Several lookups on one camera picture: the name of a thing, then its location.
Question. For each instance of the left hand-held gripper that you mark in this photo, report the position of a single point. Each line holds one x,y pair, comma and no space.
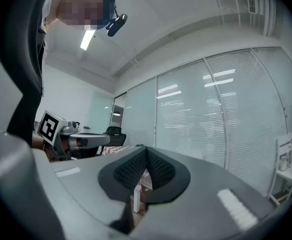
48,127

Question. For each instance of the glass partition with blinds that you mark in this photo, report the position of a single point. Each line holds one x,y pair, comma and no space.
186,114

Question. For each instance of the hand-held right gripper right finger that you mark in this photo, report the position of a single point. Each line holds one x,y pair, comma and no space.
206,189

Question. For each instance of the person's head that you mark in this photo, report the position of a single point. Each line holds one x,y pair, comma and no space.
81,6

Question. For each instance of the white cup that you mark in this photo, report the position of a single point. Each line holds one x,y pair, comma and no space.
283,164

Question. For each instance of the black mesh office chair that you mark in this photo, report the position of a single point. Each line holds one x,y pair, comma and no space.
114,134

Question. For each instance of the black pendant lamp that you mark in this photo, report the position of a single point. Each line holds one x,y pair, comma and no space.
116,113

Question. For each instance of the ceiling light panel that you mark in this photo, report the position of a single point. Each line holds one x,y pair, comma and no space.
87,40

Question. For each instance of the red checkered cloth table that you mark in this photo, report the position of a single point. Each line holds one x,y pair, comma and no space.
116,150

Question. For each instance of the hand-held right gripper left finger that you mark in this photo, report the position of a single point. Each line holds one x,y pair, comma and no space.
86,179

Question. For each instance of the black head-worn camera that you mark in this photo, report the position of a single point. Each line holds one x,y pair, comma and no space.
116,25

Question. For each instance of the person's black shirt torso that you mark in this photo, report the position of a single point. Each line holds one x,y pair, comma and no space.
18,59

